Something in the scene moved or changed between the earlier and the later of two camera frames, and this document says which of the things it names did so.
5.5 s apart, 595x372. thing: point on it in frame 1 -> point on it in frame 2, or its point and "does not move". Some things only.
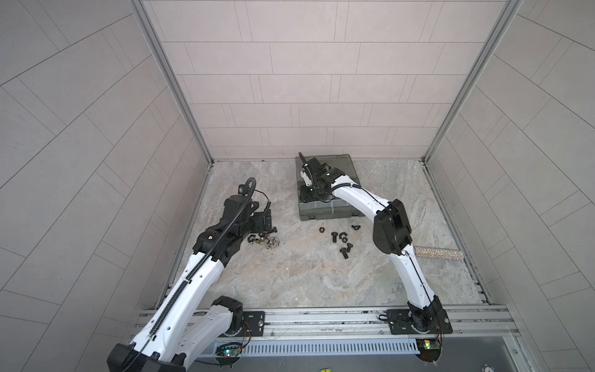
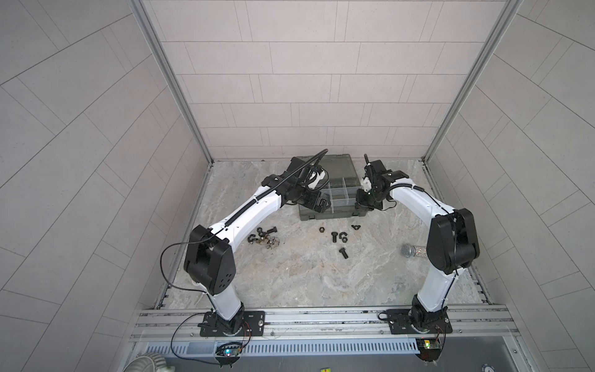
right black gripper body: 312,191 -> 369,200
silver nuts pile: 269,242 does not move
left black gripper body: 254,224 -> 306,198
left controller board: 228,353 does not move
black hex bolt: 343,250 does not move
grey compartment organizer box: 336,208 does not move
